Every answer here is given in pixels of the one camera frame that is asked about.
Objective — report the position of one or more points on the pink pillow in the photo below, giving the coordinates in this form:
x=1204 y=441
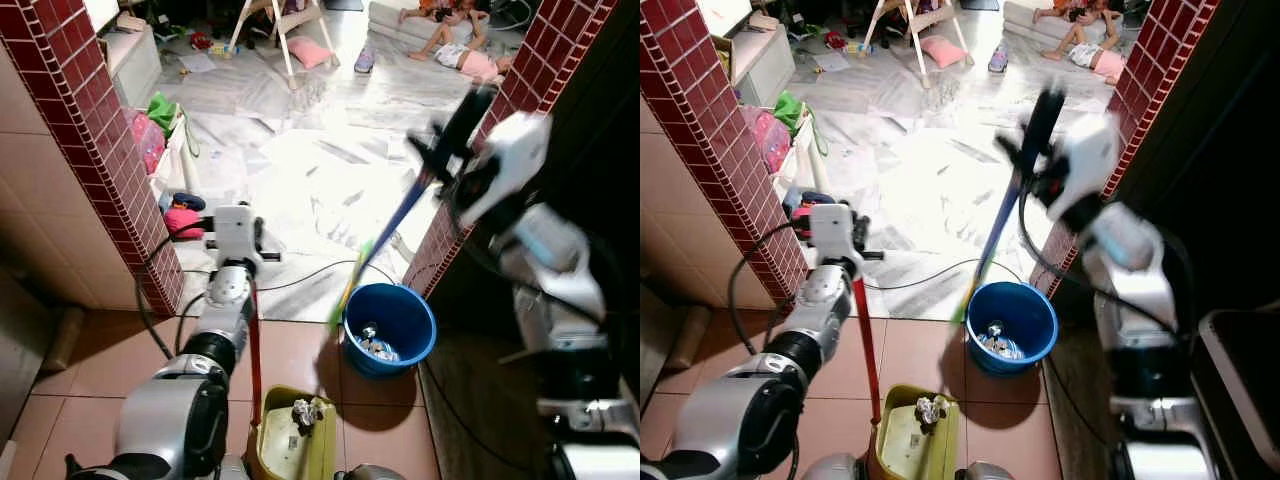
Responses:
x=310 y=52
x=943 y=52

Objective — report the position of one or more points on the white high chair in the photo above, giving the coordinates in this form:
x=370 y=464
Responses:
x=915 y=30
x=283 y=30

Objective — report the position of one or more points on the green bag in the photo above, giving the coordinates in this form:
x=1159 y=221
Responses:
x=790 y=108
x=165 y=112

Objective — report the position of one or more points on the dark box with pale rim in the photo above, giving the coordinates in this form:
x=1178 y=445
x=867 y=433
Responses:
x=1245 y=390

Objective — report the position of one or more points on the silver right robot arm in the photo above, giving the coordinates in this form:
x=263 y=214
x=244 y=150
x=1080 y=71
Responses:
x=1140 y=290
x=560 y=290

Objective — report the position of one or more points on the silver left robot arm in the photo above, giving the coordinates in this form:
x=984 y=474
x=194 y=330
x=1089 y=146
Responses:
x=175 y=410
x=755 y=410

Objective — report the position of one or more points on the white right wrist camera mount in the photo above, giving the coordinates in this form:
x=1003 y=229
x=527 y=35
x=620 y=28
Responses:
x=1085 y=160
x=515 y=160

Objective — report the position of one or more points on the blue plastic bucket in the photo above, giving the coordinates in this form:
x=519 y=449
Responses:
x=405 y=350
x=1030 y=345

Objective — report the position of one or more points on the child in white shorts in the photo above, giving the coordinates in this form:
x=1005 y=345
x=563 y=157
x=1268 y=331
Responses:
x=1095 y=55
x=465 y=55

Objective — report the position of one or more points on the pink and blue bundle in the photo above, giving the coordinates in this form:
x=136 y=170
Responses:
x=800 y=212
x=182 y=215

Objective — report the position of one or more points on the brown cardboard tube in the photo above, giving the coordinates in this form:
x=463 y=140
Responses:
x=64 y=338
x=688 y=338

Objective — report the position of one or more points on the pink plastic bag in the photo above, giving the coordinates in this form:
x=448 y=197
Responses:
x=775 y=140
x=148 y=145

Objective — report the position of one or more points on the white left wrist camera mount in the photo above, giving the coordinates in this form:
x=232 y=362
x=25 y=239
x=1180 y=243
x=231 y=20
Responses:
x=835 y=232
x=237 y=235

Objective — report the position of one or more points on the silver rubbish in bucket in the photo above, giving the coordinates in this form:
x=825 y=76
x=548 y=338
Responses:
x=1000 y=342
x=375 y=345

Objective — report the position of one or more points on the child in orange clothes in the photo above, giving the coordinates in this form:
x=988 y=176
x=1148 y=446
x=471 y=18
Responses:
x=1065 y=12
x=430 y=12

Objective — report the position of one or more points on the blue broom with black grip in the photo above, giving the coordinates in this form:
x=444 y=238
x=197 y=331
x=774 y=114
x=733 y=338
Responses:
x=400 y=220
x=1000 y=235

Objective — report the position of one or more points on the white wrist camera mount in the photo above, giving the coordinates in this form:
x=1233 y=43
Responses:
x=237 y=235
x=835 y=232
x=1085 y=160
x=515 y=160

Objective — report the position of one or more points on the white low cabinet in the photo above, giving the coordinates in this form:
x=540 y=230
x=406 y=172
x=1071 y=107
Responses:
x=130 y=55
x=755 y=50

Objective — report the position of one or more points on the crumpled paper rubbish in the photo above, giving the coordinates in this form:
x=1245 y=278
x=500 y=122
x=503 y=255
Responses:
x=932 y=412
x=305 y=415

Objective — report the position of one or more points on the white floor mattress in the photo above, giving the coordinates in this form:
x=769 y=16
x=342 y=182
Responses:
x=395 y=25
x=1025 y=22

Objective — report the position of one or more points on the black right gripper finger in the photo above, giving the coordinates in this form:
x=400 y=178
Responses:
x=455 y=185
x=1015 y=148
x=428 y=148
x=1045 y=188

